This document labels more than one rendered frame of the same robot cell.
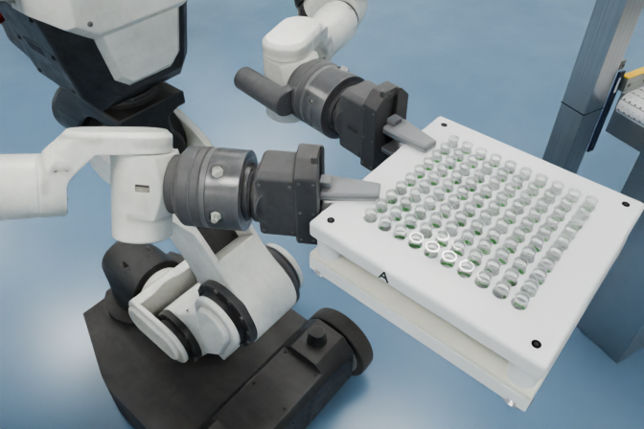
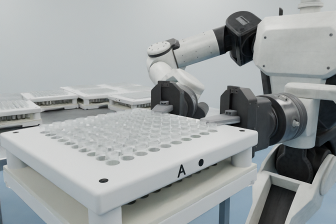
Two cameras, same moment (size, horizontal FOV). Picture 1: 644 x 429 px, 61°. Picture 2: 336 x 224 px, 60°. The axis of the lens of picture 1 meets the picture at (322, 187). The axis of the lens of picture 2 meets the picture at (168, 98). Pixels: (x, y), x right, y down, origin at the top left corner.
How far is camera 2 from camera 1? 0.76 m
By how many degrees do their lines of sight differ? 88
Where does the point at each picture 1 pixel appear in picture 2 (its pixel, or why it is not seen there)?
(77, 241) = not seen: outside the picture
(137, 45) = not seen: hidden behind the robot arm
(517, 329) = (30, 130)
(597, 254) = (55, 156)
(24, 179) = (162, 75)
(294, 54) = (288, 90)
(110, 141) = (177, 73)
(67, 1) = (258, 52)
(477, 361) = not seen: hidden behind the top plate
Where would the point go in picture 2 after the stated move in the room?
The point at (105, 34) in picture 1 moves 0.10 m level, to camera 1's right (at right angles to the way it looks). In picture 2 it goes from (272, 75) to (283, 78)
